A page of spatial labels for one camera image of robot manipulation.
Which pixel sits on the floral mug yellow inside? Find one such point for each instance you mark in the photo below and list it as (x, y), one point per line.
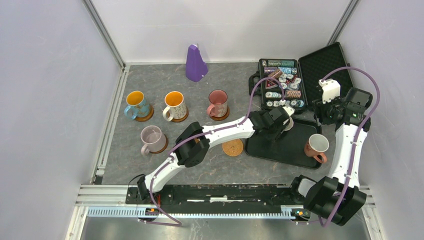
(175, 106)

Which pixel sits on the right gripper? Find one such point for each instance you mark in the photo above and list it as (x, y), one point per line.
(319, 109)

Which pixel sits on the blue butterfly mug yellow inside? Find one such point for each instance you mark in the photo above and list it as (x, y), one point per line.
(137, 105)

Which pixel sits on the dark pink mug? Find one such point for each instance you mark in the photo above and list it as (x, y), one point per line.
(218, 106)

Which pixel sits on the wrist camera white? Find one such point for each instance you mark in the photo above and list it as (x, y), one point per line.
(330, 90)
(287, 107)

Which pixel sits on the purple cone object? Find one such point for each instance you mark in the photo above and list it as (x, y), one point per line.
(195, 67)

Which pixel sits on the pink dotted white mug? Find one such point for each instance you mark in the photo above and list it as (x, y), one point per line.
(316, 146)

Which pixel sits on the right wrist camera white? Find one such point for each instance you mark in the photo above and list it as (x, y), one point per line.
(330, 90)

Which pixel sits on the black tray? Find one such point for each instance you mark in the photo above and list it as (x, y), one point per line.
(288, 148)

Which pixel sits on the cream mug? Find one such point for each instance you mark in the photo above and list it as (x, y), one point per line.
(289, 125)

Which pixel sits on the woven round coaster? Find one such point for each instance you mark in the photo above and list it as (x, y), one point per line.
(233, 148)

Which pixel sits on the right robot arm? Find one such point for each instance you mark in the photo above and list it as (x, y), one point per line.
(337, 197)

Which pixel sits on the light lilac mug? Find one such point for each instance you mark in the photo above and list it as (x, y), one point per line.
(153, 139)

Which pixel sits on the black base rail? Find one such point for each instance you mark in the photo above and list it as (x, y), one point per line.
(221, 199)

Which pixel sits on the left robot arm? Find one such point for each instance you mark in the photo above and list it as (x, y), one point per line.
(194, 143)

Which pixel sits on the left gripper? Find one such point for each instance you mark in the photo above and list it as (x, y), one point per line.
(280, 128)

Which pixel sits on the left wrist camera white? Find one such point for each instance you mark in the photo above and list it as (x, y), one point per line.
(287, 107)

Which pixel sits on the black poker chip case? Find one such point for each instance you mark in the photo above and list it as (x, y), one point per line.
(299, 78)

